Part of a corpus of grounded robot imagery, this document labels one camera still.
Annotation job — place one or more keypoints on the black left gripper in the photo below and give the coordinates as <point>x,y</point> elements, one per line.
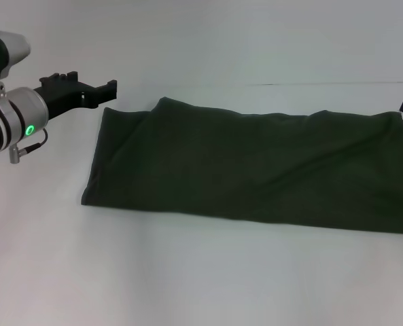
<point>60,95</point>

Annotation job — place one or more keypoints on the dark green FREE t-shirt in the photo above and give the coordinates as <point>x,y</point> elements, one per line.
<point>255,169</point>

